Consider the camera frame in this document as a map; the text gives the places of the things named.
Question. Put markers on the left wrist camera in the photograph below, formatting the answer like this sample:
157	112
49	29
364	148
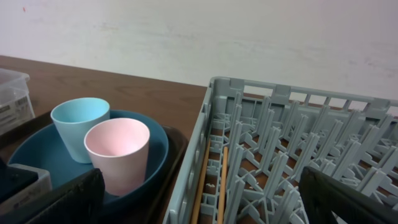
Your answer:
21	184

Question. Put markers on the grey dishwasher rack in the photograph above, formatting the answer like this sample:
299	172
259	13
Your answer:
272	132

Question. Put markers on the light blue cup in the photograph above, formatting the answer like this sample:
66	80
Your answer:
74	118

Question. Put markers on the wooden chopstick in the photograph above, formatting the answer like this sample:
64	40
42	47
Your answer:
196	207
221	202

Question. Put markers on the pink cup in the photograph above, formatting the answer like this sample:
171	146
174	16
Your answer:
119	147

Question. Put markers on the clear plastic bin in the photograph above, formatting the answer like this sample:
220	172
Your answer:
16	107

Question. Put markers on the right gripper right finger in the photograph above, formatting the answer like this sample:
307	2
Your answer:
323	197

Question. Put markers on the dark blue plate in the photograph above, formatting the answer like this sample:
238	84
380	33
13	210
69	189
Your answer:
46	150

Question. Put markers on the brown serving tray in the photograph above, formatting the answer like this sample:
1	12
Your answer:
149	209

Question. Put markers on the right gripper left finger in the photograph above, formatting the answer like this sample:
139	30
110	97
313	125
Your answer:
78	201

